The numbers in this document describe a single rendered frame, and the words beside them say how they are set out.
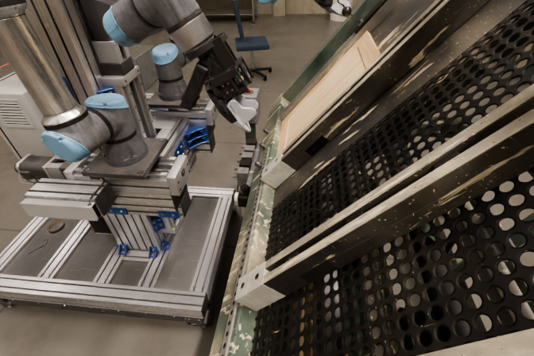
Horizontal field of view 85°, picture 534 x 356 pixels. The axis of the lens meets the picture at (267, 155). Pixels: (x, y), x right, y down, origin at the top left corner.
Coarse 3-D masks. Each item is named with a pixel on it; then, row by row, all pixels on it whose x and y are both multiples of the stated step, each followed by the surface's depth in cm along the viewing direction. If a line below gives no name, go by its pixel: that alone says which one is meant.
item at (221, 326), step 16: (272, 112) 167; (272, 128) 147; (272, 144) 132; (272, 160) 123; (256, 176) 124; (272, 192) 110; (272, 208) 105; (256, 224) 96; (240, 240) 99; (256, 240) 91; (240, 256) 92; (256, 256) 87; (224, 304) 83; (240, 304) 75; (224, 320) 77; (240, 320) 72; (240, 336) 70; (240, 352) 68
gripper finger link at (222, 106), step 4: (212, 92) 59; (212, 96) 59; (212, 100) 58; (216, 100) 58; (220, 100) 59; (224, 100) 60; (216, 104) 59; (220, 104) 59; (224, 104) 59; (220, 108) 59; (224, 108) 59; (228, 108) 60; (220, 112) 60; (224, 112) 60; (228, 112) 61; (224, 116) 61; (228, 116) 61; (232, 116) 61; (228, 120) 62; (232, 120) 62; (236, 120) 62
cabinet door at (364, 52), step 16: (368, 32) 119; (352, 48) 122; (368, 48) 107; (336, 64) 127; (352, 64) 112; (368, 64) 99; (320, 80) 134; (336, 80) 117; (352, 80) 104; (320, 96) 123; (336, 96) 108; (304, 112) 129; (320, 112) 113; (288, 128) 135; (304, 128) 118; (288, 144) 123
